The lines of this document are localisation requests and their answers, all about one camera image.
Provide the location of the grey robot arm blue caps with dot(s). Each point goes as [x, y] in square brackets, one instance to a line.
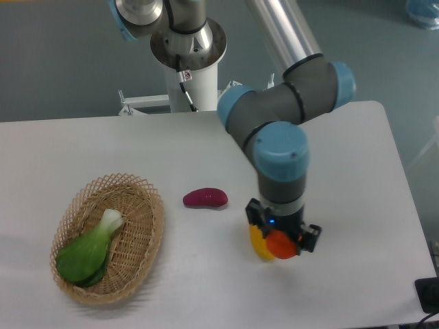
[264, 124]

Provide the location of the green bok choy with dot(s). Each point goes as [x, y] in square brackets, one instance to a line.
[84, 260]

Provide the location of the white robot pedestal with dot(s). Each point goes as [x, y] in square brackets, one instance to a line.
[190, 66]

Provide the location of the woven wicker basket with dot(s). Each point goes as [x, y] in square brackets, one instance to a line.
[134, 245]

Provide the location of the yellow mango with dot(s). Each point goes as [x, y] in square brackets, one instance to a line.
[259, 245]

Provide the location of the white levelling foot bracket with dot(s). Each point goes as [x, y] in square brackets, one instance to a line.
[270, 83]

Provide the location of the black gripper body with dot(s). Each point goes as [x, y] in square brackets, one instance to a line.
[289, 225]

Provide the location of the blue plastic bag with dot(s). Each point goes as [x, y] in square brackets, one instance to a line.
[423, 12]

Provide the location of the orange fruit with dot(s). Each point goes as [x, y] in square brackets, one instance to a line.
[280, 246]

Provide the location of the purple sweet potato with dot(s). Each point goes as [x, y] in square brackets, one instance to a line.
[205, 197]

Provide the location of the black device at table edge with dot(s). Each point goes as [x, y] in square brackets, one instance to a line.
[427, 292]

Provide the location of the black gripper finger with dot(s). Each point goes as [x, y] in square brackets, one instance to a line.
[307, 238]
[258, 216]

